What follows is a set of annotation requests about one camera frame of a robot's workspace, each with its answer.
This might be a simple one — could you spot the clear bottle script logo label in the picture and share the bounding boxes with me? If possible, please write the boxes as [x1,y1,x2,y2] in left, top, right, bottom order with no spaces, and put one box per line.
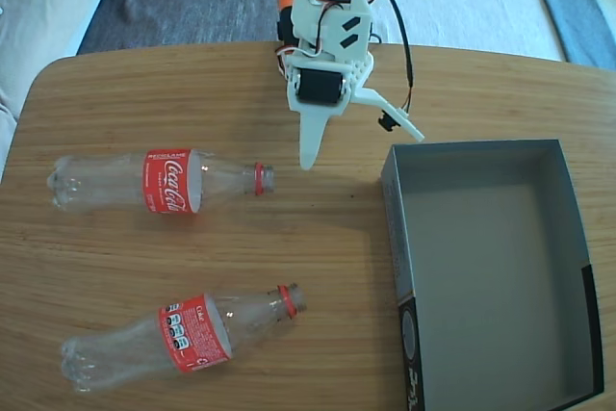
[46,148,278,216]

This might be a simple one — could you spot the grey cardboard box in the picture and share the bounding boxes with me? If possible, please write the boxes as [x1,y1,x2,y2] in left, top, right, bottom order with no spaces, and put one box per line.
[381,139,605,411]

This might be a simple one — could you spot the clear bottle nutrition marks label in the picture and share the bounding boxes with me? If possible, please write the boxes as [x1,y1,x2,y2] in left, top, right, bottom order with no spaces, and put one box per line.
[61,282,309,393]

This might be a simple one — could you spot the blue fabric strip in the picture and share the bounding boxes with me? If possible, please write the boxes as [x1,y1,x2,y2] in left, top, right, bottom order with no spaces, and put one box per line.
[522,0,616,70]

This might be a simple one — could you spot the flat white camera plate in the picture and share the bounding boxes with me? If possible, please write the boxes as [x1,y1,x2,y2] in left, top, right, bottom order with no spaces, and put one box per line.
[355,86,425,143]

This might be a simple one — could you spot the small black camera module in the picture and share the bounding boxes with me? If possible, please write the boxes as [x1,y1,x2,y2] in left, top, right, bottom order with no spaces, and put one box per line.
[376,110,398,134]

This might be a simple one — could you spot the white sofa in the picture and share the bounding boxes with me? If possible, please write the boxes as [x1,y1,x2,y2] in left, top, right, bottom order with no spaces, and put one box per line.
[0,0,124,126]

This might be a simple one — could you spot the white rug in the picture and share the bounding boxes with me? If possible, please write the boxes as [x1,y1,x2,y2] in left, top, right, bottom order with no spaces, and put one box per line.
[372,0,565,64]

